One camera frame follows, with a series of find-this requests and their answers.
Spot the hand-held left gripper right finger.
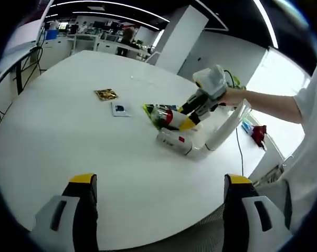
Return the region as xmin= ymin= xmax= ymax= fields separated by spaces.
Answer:
xmin=223 ymin=173 xmax=293 ymax=252

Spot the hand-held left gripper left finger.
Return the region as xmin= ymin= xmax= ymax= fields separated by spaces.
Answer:
xmin=34 ymin=173 xmax=99 ymax=252

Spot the white skincare tube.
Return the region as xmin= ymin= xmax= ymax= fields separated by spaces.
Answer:
xmin=186 ymin=99 xmax=251 ymax=161

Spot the large white bottle red ring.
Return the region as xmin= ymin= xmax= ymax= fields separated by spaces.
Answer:
xmin=150 ymin=104 xmax=195 ymax=131

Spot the small white bottle red label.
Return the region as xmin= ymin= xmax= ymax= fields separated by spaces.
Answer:
xmin=155 ymin=130 xmax=194 ymax=156

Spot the green and silver foil packet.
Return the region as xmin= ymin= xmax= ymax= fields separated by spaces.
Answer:
xmin=142 ymin=103 xmax=181 ymax=130

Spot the white sachet blue print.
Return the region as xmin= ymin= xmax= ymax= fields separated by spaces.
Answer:
xmin=111 ymin=101 xmax=132 ymax=118

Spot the gold foil sachet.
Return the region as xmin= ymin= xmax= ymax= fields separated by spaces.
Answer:
xmin=93 ymin=88 xmax=119 ymax=102

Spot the person's right hand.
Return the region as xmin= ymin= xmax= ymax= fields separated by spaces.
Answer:
xmin=220 ymin=88 xmax=248 ymax=107

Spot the potted green plant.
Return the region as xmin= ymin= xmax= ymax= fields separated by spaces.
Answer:
xmin=223 ymin=69 xmax=247 ymax=90

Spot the blue and white packet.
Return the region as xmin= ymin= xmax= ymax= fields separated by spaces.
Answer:
xmin=241 ymin=120 xmax=255 ymax=135

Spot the red cloth item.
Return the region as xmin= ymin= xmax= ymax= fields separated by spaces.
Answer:
xmin=252 ymin=125 xmax=269 ymax=151

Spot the long white office desk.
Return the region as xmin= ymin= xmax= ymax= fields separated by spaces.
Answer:
xmin=73 ymin=33 xmax=151 ymax=60

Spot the pink screen monitor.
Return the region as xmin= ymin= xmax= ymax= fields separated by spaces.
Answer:
xmin=13 ymin=0 xmax=56 ymax=47

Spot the thin black cable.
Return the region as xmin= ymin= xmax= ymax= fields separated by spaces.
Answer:
xmin=235 ymin=128 xmax=245 ymax=180

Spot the black hanging cable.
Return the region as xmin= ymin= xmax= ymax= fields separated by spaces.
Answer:
xmin=22 ymin=28 xmax=48 ymax=73

